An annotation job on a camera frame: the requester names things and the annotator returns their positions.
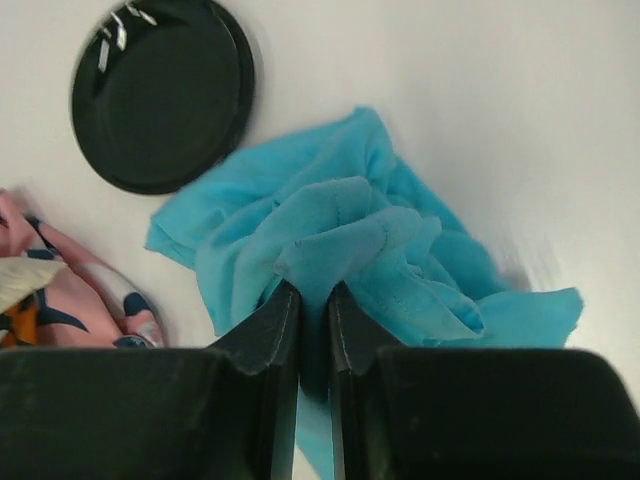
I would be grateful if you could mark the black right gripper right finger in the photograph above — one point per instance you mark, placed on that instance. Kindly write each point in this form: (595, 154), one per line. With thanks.
(441, 413)

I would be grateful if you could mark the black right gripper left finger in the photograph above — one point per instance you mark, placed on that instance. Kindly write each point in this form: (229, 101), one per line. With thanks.
(226, 411)

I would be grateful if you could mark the teal cloth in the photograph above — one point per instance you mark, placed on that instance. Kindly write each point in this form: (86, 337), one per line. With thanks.
(336, 204)

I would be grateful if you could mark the cream cloth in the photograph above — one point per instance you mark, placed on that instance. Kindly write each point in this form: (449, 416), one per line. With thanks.
(21, 276)

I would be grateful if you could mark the pink patterned cloth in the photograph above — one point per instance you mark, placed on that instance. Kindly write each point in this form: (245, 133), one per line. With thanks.
(88, 304)

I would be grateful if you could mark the black round plate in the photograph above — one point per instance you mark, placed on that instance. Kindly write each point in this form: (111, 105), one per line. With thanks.
(162, 92)

